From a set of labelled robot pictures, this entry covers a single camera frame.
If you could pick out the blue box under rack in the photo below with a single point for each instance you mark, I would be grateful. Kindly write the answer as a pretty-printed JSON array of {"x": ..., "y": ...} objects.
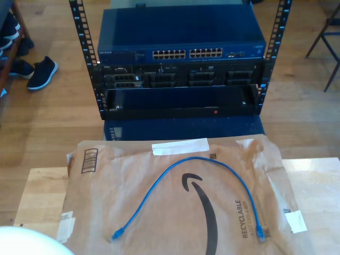
[{"x": 186, "y": 130}]

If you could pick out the white tape strip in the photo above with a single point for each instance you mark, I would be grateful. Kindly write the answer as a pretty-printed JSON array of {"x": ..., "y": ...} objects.
[{"x": 180, "y": 146}]

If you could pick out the black rack server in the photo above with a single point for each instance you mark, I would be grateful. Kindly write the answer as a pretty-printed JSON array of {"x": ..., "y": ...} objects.
[{"x": 180, "y": 77}]

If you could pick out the brown paper mailing envelope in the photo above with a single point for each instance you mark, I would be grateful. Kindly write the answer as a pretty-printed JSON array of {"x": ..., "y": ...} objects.
[{"x": 164, "y": 212}]

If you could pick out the dark sneaker white sole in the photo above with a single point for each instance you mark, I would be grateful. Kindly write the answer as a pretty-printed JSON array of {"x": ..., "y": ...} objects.
[
  {"x": 5, "y": 43},
  {"x": 10, "y": 26},
  {"x": 22, "y": 69},
  {"x": 42, "y": 73}
]

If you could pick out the white crumpled paper label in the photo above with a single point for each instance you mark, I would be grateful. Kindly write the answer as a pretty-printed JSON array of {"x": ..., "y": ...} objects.
[{"x": 66, "y": 227}]

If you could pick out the white square paper label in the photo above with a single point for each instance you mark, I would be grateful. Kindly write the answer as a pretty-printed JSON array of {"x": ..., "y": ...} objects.
[{"x": 296, "y": 221}]

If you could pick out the dark shoe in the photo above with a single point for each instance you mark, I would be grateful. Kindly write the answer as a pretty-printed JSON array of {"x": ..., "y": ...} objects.
[{"x": 25, "y": 46}]

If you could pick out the dark metal chair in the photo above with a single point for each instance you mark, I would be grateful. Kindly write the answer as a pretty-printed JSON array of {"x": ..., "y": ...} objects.
[{"x": 330, "y": 34}]

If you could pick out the blue network switch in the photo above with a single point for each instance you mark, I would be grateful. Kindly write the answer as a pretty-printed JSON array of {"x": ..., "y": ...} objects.
[{"x": 180, "y": 29}]

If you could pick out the black perforated rack frame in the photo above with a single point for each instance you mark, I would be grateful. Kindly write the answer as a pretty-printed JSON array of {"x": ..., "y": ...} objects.
[{"x": 82, "y": 29}]

